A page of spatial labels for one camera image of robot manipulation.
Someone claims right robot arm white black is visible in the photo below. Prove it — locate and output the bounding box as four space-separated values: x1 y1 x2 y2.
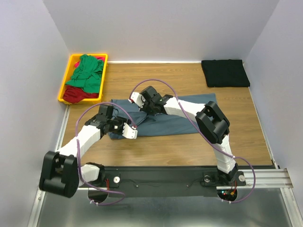
130 86 238 184

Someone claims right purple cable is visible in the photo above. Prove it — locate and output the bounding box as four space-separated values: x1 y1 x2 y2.
127 79 256 205

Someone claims pink t-shirt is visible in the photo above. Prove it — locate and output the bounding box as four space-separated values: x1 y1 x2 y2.
74 56 105 68

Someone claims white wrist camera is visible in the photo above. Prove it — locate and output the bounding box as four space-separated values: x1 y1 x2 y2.
122 123 138 139
128 92 145 108

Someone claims yellow plastic tray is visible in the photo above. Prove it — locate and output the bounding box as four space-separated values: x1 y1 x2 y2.
58 53 108 105

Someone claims dark red t-shirt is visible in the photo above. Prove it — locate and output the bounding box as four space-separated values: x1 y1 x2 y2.
62 85 99 104

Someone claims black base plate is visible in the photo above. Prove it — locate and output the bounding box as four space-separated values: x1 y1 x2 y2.
78 166 247 198

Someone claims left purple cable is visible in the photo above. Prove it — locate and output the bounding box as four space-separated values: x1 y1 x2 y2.
75 102 139 206

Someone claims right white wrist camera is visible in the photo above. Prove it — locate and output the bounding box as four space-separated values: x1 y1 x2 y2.
128 92 145 108

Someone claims green t-shirt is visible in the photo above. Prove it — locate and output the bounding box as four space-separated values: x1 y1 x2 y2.
65 54 104 93

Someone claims blue-grey t-shirt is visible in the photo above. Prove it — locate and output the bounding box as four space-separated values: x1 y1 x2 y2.
109 93 217 140

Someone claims aluminium frame rail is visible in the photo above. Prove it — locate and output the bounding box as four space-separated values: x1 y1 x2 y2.
27 106 294 227

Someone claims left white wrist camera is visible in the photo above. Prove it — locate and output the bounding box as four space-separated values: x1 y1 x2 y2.
122 123 138 139

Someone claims purple cable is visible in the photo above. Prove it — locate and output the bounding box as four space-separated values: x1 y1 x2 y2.
127 79 256 205
75 102 139 206

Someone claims electronics board with leds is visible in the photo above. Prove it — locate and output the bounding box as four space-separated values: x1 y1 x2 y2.
217 189 238 201

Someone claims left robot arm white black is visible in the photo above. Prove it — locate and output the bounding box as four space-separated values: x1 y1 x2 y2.
39 103 137 198

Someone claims folded black t-shirt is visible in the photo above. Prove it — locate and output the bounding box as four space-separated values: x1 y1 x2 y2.
201 59 250 87

